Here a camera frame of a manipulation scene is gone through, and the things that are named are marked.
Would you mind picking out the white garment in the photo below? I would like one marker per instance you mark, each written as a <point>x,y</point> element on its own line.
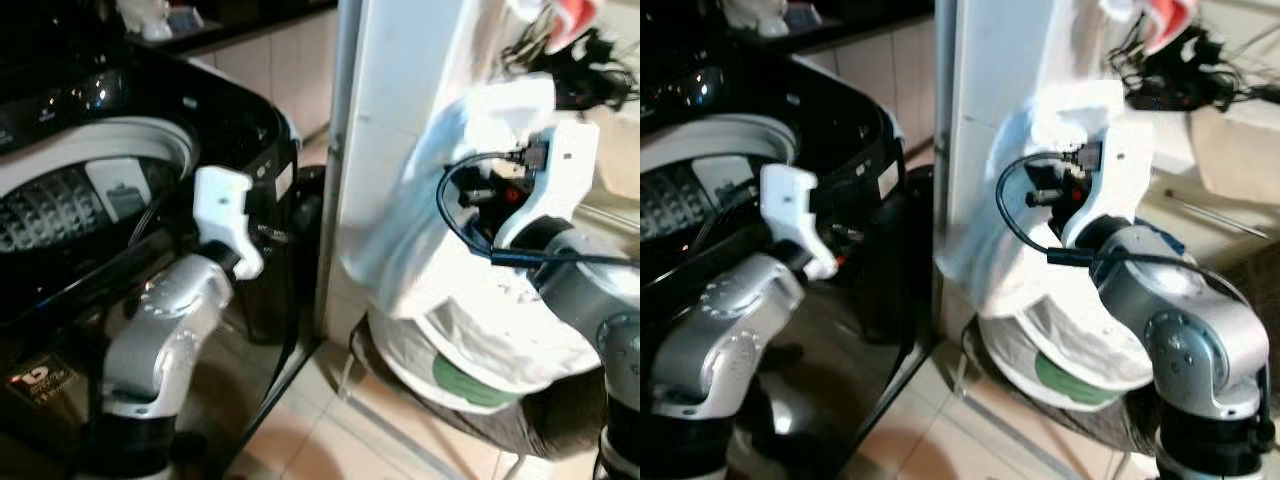
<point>985,250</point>
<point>420,250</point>

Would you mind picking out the black top-load washing machine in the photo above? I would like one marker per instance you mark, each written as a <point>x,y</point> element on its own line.
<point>880,130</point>
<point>250,130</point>

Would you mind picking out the grey drum lint filter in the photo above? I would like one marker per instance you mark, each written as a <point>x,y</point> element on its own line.
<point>725,180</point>
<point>118,190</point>

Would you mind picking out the tan box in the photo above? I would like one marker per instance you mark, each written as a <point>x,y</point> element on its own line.
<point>1240,150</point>
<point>620,150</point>

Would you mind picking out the white upright panel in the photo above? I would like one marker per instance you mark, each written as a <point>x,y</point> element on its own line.
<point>990,60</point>
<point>390,80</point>

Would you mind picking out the grey washer drum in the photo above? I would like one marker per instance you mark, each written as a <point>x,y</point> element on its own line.
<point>670,205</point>
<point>50,215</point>

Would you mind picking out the green cloth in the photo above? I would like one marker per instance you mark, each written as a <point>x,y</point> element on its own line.
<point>470,390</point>
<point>1070,385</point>

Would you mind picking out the red and white item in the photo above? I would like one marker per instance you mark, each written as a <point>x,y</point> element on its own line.
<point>575,20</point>
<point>1170,20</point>

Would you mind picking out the dark laundry basket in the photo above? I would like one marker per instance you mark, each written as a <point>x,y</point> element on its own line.
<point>540,425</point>
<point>1110,420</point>

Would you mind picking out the white object on counter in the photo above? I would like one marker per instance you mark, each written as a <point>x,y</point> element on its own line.
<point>750,12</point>
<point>150,15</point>

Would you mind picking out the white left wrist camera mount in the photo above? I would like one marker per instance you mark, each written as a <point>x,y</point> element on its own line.
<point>220,205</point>
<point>790,210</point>

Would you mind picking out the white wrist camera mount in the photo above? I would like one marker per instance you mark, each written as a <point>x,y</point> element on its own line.
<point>1125,180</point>
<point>220,205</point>
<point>790,210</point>
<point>565,180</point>

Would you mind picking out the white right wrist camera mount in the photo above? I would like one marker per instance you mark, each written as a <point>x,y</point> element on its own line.
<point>1125,180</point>
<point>565,180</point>

